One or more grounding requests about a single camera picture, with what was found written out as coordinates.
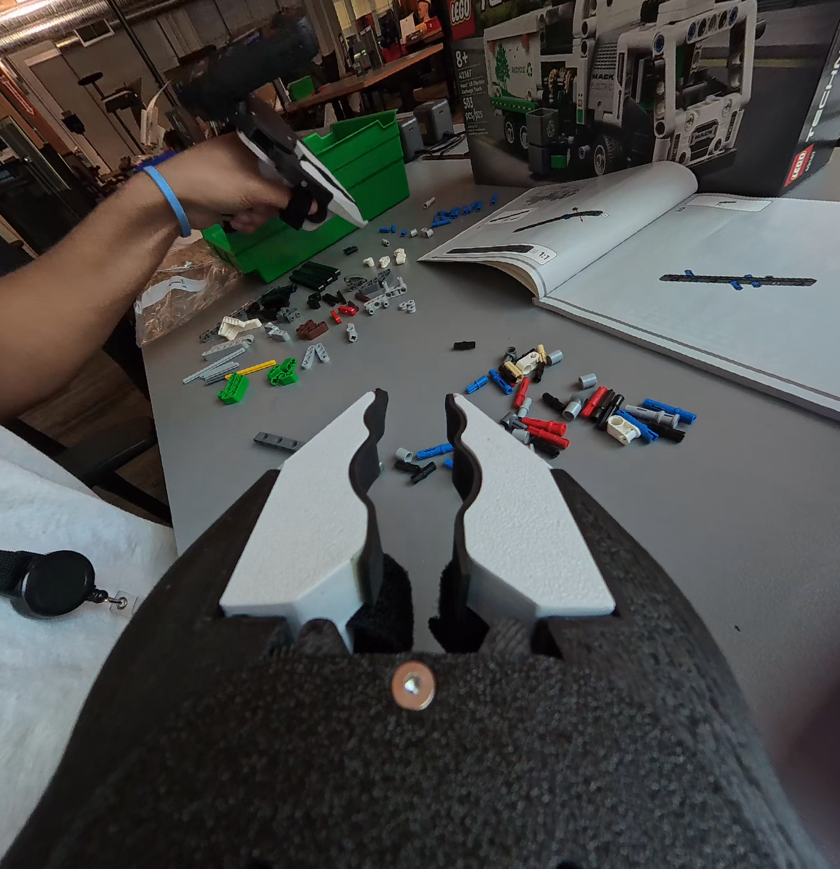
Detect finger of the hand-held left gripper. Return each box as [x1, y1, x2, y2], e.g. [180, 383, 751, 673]
[235, 129, 305, 199]
[284, 136, 368, 230]

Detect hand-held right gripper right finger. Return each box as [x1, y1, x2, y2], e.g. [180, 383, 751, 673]
[444, 392, 616, 622]

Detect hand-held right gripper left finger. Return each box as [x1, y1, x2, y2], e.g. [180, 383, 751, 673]
[220, 389, 390, 654]

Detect pile of lego pins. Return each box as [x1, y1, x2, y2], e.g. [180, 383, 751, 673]
[393, 343, 698, 484]

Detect person's left forearm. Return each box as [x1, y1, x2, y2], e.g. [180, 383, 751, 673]
[0, 155, 190, 425]

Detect pile of assorted lego parts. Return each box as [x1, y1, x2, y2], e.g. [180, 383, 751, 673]
[182, 248, 421, 407]

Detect white lego instruction booklet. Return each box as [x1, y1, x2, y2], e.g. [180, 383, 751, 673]
[418, 162, 840, 427]

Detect lego set box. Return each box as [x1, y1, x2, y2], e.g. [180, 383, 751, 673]
[450, 0, 840, 198]

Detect person's left hand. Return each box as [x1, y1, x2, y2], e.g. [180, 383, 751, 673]
[163, 132, 295, 235]

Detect green plastic bin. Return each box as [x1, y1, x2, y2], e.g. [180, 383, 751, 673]
[201, 109, 410, 282]

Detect blue wristband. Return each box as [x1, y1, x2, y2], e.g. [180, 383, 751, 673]
[138, 163, 193, 239]

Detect long wooden table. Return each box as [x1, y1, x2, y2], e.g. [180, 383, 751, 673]
[284, 42, 455, 119]

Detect scattered blue and grey pins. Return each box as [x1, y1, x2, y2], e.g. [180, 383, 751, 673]
[378, 192, 501, 240]

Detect clear plastic bag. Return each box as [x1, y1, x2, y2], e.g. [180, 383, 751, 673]
[134, 238, 244, 349]

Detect black badge reel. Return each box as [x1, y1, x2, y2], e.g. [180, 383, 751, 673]
[0, 549, 132, 620]

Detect person's white shirt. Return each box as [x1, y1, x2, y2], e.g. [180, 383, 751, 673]
[0, 415, 180, 869]

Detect silver ventilation duct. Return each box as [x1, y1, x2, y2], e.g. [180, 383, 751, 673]
[0, 0, 210, 54]

